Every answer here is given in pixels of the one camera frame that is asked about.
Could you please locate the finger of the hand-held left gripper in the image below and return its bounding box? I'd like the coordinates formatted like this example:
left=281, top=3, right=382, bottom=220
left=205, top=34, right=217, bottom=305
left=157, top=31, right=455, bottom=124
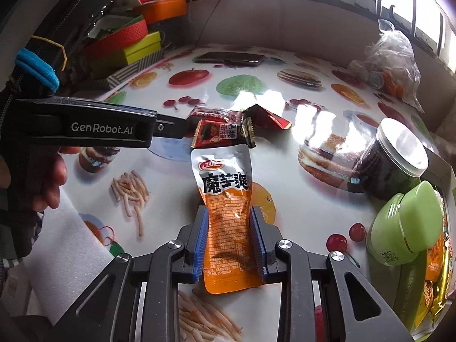
left=106, top=103, right=158, bottom=116
left=152, top=113, right=189, bottom=140

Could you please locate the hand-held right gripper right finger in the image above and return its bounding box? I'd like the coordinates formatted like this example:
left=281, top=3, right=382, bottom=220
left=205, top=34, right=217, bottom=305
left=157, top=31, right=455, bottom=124
left=249, top=205, right=416, bottom=342

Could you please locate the fruit print tablecloth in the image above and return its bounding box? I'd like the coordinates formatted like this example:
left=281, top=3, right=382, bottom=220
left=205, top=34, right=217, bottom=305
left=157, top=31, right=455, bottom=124
left=59, top=43, right=447, bottom=342

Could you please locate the clear plastic bag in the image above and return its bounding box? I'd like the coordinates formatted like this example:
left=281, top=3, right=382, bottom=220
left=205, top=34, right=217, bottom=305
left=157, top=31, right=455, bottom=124
left=351, top=19, right=425, bottom=113

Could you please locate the orange snack packet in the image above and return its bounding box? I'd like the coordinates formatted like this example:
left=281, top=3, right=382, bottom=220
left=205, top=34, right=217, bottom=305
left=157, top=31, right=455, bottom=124
left=425, top=230, right=447, bottom=283
left=190, top=144, right=266, bottom=295

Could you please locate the gold foil packet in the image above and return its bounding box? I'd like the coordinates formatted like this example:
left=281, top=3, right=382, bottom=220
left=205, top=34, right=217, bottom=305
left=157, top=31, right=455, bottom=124
left=431, top=277, right=453, bottom=309

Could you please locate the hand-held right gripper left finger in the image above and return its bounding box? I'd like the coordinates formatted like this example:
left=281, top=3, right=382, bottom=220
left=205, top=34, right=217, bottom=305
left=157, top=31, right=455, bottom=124
left=53, top=205, right=209, bottom=342

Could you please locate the striped box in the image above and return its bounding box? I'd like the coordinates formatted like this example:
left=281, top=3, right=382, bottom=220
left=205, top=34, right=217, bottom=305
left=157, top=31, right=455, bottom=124
left=105, top=48, right=165, bottom=92

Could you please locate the orange box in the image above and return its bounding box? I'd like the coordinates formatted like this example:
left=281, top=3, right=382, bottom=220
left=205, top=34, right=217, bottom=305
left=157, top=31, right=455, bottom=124
left=133, top=0, right=188, bottom=24

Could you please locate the blue elastic band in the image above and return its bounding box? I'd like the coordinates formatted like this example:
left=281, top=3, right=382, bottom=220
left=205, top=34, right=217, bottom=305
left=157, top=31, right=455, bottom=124
left=14, top=47, right=60, bottom=91

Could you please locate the dark jar white lid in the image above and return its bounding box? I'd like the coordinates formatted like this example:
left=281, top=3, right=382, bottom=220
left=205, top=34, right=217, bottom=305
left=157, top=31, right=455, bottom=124
left=351, top=117, right=429, bottom=201

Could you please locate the small red candy packet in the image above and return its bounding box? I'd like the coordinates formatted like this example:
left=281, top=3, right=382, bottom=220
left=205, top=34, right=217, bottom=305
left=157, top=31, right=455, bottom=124
left=194, top=118, right=256, bottom=149

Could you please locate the green gift box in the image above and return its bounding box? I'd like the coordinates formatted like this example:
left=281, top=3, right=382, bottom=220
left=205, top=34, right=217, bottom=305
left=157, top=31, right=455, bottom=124
left=392, top=148, right=456, bottom=333

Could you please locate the green jar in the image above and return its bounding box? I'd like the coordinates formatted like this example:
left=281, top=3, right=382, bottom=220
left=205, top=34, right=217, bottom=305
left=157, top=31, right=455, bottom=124
left=366, top=181, right=444, bottom=266

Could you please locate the red black snack packet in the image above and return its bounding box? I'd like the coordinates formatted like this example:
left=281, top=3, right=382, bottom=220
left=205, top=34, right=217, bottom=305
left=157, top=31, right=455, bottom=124
left=245, top=104, right=292, bottom=131

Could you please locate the black phone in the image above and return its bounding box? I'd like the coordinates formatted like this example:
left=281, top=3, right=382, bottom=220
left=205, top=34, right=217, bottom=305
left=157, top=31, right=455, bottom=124
left=194, top=52, right=266, bottom=68

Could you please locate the person's left hand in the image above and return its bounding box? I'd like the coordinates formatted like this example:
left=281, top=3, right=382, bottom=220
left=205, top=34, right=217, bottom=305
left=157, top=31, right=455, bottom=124
left=0, top=145, right=81, bottom=213

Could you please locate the lime green box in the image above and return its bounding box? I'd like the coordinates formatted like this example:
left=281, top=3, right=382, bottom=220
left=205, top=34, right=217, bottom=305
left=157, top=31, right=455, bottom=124
left=89, top=31, right=163, bottom=76

